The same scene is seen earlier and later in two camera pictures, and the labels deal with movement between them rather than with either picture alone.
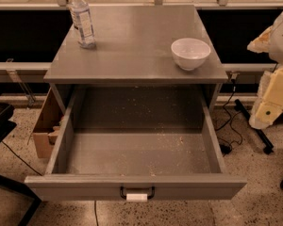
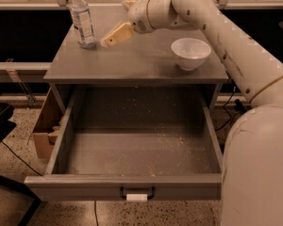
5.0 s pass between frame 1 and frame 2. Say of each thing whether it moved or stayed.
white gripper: moved
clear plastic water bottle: stayed
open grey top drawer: stayed
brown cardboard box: stayed
